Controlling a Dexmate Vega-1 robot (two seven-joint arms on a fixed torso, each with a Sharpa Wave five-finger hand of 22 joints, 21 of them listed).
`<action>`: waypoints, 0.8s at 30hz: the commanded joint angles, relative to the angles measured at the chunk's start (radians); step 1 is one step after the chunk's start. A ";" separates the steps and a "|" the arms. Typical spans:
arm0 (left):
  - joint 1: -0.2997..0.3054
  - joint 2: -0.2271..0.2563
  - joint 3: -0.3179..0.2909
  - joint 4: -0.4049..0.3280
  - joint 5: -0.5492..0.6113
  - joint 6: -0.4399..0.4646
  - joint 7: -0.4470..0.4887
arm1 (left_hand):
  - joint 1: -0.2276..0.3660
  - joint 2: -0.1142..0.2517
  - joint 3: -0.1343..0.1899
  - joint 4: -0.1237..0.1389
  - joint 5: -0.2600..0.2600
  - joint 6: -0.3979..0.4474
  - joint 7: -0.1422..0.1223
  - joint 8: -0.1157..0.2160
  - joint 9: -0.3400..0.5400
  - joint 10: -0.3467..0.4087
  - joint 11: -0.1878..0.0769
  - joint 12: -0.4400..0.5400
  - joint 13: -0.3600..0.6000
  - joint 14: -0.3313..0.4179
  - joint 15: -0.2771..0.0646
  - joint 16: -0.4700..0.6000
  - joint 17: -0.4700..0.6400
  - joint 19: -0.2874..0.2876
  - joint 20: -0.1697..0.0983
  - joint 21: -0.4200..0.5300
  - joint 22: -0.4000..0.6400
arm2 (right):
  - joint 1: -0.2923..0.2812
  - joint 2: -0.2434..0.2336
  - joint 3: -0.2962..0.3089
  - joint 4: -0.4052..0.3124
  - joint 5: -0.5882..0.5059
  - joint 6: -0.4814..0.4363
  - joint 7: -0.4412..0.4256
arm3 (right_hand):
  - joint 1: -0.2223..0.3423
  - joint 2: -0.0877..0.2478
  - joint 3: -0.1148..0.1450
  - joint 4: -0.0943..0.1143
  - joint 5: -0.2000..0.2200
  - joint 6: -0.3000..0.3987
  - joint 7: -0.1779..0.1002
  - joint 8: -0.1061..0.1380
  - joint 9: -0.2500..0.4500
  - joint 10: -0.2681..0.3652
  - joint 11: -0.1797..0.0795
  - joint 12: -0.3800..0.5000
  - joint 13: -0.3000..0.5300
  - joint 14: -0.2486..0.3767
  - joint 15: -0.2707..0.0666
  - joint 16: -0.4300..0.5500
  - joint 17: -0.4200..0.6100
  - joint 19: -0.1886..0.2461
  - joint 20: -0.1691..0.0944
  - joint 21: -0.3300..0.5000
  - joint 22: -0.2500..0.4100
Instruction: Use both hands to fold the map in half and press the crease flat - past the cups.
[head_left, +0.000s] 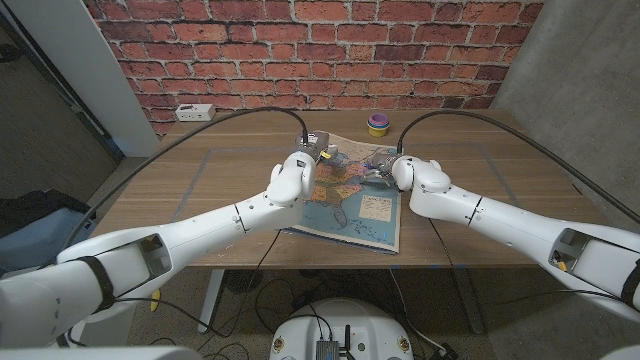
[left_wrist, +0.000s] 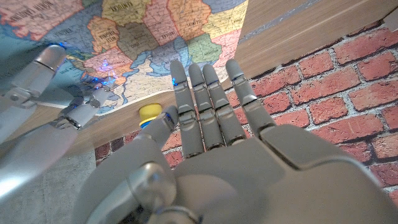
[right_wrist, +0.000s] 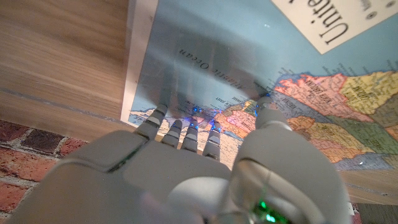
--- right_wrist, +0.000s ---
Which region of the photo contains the United States paper map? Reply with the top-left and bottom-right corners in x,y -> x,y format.
120,0 -> 398,172

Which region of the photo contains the red brick printed backdrop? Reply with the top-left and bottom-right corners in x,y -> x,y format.
0,119 -> 91,222

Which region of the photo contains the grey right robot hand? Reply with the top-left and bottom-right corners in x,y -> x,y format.
6,95 -> 352,224

